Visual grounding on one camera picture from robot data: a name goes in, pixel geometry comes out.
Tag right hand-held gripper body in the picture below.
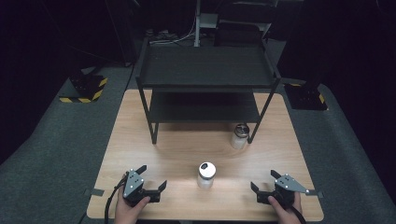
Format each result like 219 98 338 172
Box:
257 174 310 209

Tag person's left hand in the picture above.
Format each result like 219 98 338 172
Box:
114 186 151 224

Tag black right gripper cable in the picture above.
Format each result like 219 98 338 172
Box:
293 205 308 224

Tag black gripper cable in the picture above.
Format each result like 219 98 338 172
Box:
293 205 308 224
104 176 129 224

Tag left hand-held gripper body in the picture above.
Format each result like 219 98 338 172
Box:
121 168 162 208

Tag black two-tier shelf rack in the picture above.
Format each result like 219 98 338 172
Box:
134 36 283 146

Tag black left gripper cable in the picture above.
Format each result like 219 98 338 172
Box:
104 176 129 224

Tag white metal post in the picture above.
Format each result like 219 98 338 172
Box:
193 0 219 49

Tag glass jar with coarse crystals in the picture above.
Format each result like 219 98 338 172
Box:
230 123 251 150

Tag striped black stand base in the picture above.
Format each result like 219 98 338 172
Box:
284 81 330 112
58 72 109 105

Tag grey tape strip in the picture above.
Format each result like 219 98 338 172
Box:
83 188 106 198
306 189 325 199

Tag bundle of floor cables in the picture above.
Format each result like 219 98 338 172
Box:
144 28 195 46

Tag person's right hand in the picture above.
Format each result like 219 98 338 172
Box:
267 191 305 224

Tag glass jar with fine powder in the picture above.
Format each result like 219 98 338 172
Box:
196 161 218 189

